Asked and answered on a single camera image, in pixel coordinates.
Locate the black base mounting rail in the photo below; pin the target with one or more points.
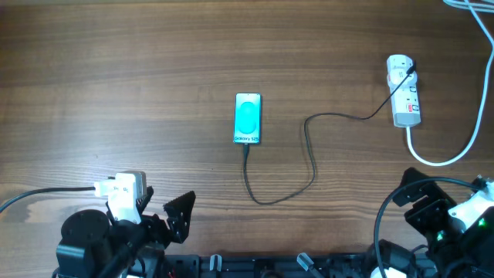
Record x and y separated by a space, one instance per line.
333 265

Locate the teal screen Galaxy smartphone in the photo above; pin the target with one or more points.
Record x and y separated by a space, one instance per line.
247 123

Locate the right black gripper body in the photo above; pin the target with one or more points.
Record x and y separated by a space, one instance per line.
432 217

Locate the white power strip socket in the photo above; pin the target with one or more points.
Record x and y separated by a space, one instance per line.
404 101

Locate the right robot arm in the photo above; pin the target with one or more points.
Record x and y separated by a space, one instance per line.
454 254

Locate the white charger plug adapter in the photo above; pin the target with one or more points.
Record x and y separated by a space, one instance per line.
400 78

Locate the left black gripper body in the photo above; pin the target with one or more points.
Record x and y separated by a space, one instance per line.
151 229

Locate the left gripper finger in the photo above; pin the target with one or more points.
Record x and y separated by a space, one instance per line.
143 202
179 212

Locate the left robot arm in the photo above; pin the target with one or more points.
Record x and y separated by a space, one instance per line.
97 244

